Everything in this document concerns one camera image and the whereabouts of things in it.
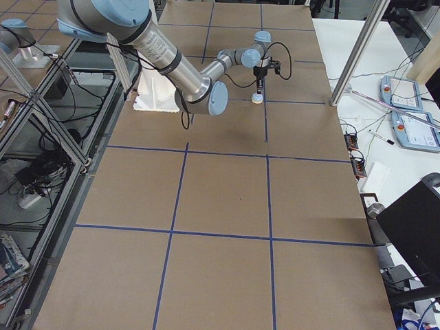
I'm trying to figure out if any black marker pen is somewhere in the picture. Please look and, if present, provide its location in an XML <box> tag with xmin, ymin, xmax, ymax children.
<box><xmin>368</xmin><ymin>130</ymin><xmax>395</xmax><ymax>145</ymax></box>

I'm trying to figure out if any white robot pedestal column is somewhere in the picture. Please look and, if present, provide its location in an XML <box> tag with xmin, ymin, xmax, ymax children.
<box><xmin>133</xmin><ymin>69</ymin><xmax>179</xmax><ymax>113</ymax></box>

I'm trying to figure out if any white power strip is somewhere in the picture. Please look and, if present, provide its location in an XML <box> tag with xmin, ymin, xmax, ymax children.
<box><xmin>17</xmin><ymin>192</ymin><xmax>46</xmax><ymax>210</ymax></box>

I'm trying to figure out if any lower blue teach pendant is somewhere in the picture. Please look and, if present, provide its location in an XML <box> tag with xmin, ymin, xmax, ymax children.
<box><xmin>391</xmin><ymin>111</ymin><xmax>439</xmax><ymax>153</ymax></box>

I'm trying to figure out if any stack of books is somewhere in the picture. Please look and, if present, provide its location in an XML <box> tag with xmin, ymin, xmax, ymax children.
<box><xmin>1</xmin><ymin>232</ymin><xmax>30</xmax><ymax>308</ymax></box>

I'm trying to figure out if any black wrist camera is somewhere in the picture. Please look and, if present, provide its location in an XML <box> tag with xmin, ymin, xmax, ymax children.
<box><xmin>267</xmin><ymin>60</ymin><xmax>281</xmax><ymax>76</ymax></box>

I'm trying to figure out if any aluminium frame post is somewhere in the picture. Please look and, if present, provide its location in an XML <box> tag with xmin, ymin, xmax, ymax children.
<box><xmin>329</xmin><ymin>0</ymin><xmax>390</xmax><ymax>107</ymax></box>

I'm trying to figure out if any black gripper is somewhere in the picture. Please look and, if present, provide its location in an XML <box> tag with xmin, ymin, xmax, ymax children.
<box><xmin>253</xmin><ymin>65</ymin><xmax>269</xmax><ymax>94</ymax></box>

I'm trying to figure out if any black computer monitor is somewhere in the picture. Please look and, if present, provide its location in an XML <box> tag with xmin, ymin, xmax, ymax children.
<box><xmin>377</xmin><ymin>173</ymin><xmax>439</xmax><ymax>286</ymax></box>

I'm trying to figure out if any upper blue teach pendant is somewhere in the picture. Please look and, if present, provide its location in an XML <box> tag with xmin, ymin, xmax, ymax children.
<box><xmin>379</xmin><ymin>76</ymin><xmax>423</xmax><ymax>111</ymax></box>

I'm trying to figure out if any orange black connector box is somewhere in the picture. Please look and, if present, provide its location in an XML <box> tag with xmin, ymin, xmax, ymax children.
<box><xmin>344</xmin><ymin>133</ymin><xmax>359</xmax><ymax>151</ymax></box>

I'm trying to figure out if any white paper sheet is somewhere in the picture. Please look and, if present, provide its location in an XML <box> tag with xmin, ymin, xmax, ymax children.
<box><xmin>360</xmin><ymin>162</ymin><xmax>391</xmax><ymax>195</ymax></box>

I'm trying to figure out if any blue teach pendant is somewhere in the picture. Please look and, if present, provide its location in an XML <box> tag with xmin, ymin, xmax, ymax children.
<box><xmin>391</xmin><ymin>111</ymin><xmax>439</xmax><ymax>153</ymax></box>
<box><xmin>379</xmin><ymin>76</ymin><xmax>423</xmax><ymax>111</ymax></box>

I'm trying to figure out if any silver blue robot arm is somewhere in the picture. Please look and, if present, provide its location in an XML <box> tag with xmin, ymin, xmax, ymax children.
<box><xmin>1</xmin><ymin>18</ymin><xmax>36</xmax><ymax>54</ymax></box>
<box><xmin>58</xmin><ymin>1</ymin><xmax>272</xmax><ymax>116</ymax></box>

